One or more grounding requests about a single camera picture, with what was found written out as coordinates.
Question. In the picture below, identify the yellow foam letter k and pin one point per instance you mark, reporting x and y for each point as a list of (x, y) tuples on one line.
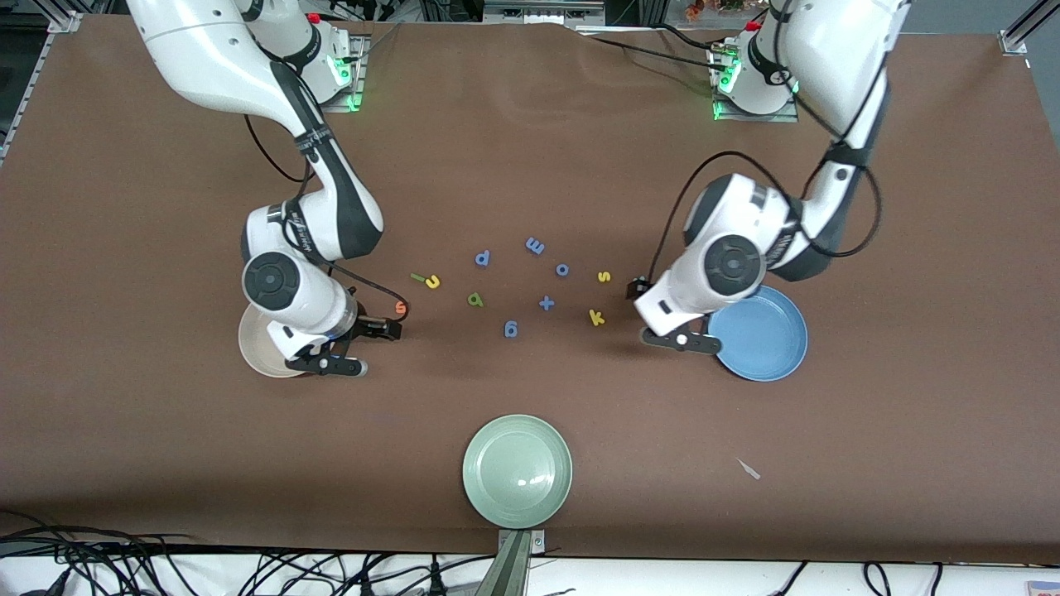
[(596, 317)]

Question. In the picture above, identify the pale green plate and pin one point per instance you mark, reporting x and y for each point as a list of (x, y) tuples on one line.
[(517, 472)]

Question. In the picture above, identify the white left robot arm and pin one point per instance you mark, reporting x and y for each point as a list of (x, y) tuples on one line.
[(828, 50)]

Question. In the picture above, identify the grey metal background device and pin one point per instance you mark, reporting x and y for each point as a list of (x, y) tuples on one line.
[(538, 12)]

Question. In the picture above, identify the blue plate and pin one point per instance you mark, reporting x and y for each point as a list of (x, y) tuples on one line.
[(766, 339)]

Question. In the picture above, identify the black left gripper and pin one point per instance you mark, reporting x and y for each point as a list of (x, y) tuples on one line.
[(637, 288)]

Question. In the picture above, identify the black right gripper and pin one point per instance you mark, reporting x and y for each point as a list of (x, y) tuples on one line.
[(367, 328)]

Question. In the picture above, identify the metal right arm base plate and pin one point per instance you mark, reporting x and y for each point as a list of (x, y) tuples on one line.
[(356, 91)]

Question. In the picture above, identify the aluminium frame corner bracket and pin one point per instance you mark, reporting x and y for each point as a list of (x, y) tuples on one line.
[(1017, 37), (65, 22)]

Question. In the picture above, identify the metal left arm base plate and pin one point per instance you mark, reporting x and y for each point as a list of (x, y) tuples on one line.
[(729, 116)]

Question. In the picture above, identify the blue foam letter m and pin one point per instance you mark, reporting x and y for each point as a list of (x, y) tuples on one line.
[(535, 246)]

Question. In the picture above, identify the small pale paper scrap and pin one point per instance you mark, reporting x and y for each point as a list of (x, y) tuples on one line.
[(749, 469)]

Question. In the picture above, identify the grey metal camera bracket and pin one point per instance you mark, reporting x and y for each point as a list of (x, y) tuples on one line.
[(513, 571)]

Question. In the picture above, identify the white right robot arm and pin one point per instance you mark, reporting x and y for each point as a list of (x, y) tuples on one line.
[(207, 66)]

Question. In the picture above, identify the orange background clutter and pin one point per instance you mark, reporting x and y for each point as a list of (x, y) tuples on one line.
[(712, 7)]

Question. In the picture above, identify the beige brown plate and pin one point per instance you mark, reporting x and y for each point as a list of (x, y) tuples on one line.
[(261, 352)]

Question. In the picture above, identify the brown table cover sheet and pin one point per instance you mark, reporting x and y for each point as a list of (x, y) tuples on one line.
[(166, 455)]

